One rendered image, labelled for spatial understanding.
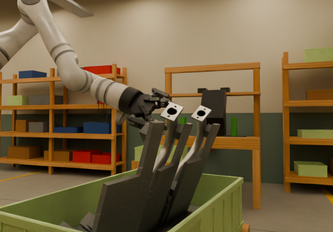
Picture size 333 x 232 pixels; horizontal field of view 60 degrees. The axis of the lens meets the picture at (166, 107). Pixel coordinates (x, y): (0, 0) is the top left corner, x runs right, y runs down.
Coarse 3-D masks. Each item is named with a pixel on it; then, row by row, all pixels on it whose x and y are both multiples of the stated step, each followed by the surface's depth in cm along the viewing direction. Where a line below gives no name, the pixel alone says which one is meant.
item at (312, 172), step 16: (320, 48) 443; (288, 64) 449; (304, 64) 442; (320, 64) 435; (288, 96) 451; (320, 96) 444; (288, 112) 451; (288, 128) 450; (288, 144) 449; (304, 144) 438; (320, 144) 431; (288, 160) 448; (288, 176) 447; (304, 176) 441; (320, 176) 438; (288, 192) 447
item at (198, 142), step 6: (198, 108) 89; (204, 108) 89; (198, 114) 90; (204, 114) 89; (198, 120) 86; (204, 120) 88; (198, 126) 91; (204, 126) 90; (198, 132) 93; (198, 138) 94; (204, 138) 94; (198, 144) 94; (192, 150) 94; (198, 150) 94; (186, 156) 93; (192, 156) 93; (180, 162) 92; (180, 168) 90; (174, 180) 88
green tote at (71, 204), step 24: (72, 192) 84; (96, 192) 92; (216, 192) 101; (240, 192) 96; (0, 216) 61; (24, 216) 70; (48, 216) 76; (72, 216) 83; (192, 216) 59; (216, 216) 73; (240, 216) 95
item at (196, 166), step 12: (204, 132) 91; (216, 132) 91; (204, 144) 90; (204, 156) 91; (192, 168) 86; (180, 180) 83; (192, 180) 90; (180, 192) 85; (192, 192) 95; (168, 204) 84; (180, 204) 89; (168, 216) 85
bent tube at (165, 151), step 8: (168, 104) 77; (168, 112) 77; (176, 112) 76; (168, 120) 76; (176, 120) 76; (168, 128) 78; (168, 136) 80; (168, 144) 81; (160, 152) 82; (168, 152) 81; (160, 160) 80
